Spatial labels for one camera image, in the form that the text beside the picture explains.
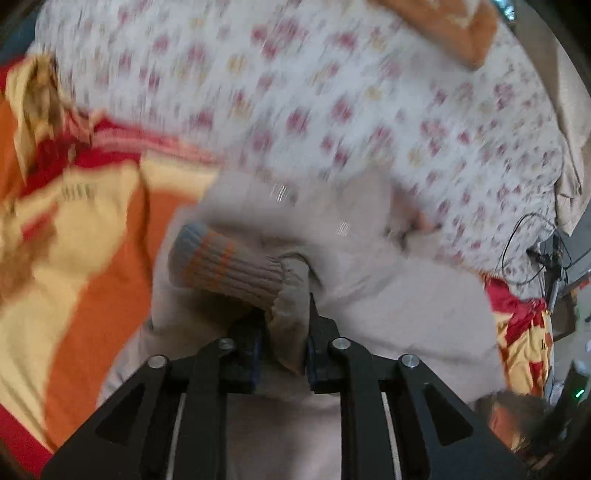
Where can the floral bed sheet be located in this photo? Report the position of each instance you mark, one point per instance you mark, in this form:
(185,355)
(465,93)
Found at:
(323,92)

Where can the orange cloth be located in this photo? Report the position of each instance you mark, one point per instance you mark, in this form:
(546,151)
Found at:
(461,32)

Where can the beige curtain cloth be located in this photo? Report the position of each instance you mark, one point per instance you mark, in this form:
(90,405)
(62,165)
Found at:
(568,138)

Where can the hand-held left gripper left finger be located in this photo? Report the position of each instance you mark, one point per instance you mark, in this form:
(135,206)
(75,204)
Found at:
(255,365)

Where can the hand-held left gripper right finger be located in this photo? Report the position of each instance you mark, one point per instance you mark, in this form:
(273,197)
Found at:
(315,365)

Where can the beige sweater with striped cuffs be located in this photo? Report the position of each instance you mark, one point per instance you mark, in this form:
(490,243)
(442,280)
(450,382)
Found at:
(369,286)

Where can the person's right hand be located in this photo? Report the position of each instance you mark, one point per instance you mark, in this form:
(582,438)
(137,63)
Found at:
(501,422)

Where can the orange red yellow blanket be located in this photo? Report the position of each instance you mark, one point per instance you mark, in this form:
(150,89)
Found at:
(92,277)

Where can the grey metal stand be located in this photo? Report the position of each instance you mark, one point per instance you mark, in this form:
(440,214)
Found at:
(554,290)

